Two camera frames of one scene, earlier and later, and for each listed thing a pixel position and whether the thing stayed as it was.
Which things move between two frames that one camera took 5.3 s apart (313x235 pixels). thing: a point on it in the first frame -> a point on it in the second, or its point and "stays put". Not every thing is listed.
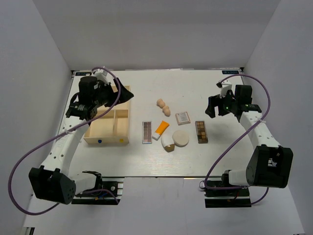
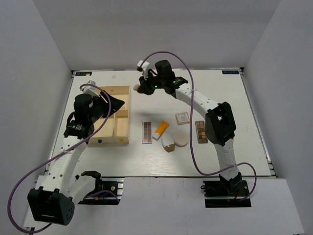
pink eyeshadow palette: (146, 130) stays put
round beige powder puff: (180, 138) stays put
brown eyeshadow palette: (201, 131) stays put
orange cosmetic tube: (162, 128) stays put
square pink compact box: (182, 118) stays put
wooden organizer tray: (113, 128) stays put
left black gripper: (114, 95) -> (116, 104)
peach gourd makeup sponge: (166, 109) -> (136, 87)
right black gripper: (215, 101) -> (144, 88)
